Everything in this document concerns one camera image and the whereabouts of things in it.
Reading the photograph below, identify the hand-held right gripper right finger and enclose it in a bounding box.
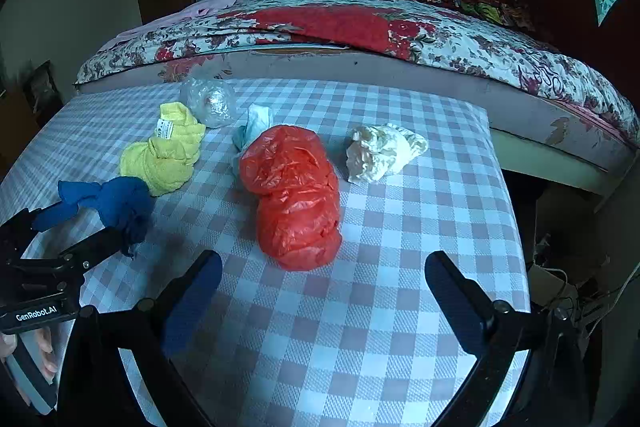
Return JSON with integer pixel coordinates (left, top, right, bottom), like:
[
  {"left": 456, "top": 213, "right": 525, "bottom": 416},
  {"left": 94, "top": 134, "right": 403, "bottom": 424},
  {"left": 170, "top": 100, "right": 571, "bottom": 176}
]
[{"left": 424, "top": 251, "right": 606, "bottom": 427}]

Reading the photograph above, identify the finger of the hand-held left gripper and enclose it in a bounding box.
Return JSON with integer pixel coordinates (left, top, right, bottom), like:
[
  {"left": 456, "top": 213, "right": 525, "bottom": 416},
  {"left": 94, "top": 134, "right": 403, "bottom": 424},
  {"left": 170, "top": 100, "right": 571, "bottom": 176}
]
[
  {"left": 0, "top": 206, "right": 43, "bottom": 258},
  {"left": 60, "top": 227, "right": 126, "bottom": 270}
]

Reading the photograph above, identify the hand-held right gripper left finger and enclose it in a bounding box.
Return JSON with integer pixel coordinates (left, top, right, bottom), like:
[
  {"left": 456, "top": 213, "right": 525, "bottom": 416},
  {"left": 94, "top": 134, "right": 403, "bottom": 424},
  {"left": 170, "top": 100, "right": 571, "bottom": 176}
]
[{"left": 56, "top": 249, "right": 224, "bottom": 427}]

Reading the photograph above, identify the blue cloth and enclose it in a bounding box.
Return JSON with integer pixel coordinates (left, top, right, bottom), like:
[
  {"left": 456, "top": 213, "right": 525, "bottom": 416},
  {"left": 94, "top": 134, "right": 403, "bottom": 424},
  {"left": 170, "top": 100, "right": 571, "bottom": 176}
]
[{"left": 32, "top": 177, "right": 156, "bottom": 258}]

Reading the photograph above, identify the yellow cloth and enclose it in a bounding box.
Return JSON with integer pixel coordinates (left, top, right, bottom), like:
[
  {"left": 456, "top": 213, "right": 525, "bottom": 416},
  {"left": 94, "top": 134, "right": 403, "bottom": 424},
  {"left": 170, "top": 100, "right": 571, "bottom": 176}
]
[{"left": 119, "top": 102, "right": 207, "bottom": 198}]

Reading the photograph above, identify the red plastic bag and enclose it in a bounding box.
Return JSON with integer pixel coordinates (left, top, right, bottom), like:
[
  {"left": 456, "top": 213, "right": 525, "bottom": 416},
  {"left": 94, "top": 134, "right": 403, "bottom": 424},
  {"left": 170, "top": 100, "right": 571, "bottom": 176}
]
[{"left": 238, "top": 124, "right": 343, "bottom": 272}]

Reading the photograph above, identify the clear plastic bag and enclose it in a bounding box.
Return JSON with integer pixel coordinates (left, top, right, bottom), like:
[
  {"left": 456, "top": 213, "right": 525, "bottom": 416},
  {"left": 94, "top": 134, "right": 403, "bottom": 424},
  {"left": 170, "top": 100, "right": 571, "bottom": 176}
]
[{"left": 179, "top": 77, "right": 237, "bottom": 128}]

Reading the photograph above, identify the person's left hand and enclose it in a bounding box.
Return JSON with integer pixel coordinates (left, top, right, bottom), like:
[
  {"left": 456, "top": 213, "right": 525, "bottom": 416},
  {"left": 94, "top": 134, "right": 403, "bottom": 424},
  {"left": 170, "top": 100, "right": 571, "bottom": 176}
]
[{"left": 0, "top": 326, "right": 57, "bottom": 385}]

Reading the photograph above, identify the checkered tablecloth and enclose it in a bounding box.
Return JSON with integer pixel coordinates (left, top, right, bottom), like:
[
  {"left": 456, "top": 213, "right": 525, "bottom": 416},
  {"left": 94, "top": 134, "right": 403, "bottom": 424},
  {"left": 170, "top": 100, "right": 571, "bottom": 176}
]
[{"left": 0, "top": 78, "right": 532, "bottom": 427}]

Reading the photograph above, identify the cardboard box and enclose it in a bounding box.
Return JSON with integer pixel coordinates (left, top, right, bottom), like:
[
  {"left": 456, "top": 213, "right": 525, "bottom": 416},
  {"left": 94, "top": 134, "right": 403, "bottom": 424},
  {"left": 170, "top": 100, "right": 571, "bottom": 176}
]
[{"left": 527, "top": 234, "right": 611, "bottom": 303}]

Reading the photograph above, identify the floral bed sheet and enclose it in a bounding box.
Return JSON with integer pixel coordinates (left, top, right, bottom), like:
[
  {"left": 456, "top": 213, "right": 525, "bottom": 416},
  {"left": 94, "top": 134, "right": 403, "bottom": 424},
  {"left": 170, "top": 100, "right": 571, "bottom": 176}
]
[{"left": 75, "top": 0, "right": 640, "bottom": 142}]

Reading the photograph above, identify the white wooden bed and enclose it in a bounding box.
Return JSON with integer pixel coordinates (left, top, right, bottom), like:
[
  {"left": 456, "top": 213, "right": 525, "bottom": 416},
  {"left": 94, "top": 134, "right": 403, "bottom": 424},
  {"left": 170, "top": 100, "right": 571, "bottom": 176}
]
[{"left": 72, "top": 0, "right": 640, "bottom": 212}]

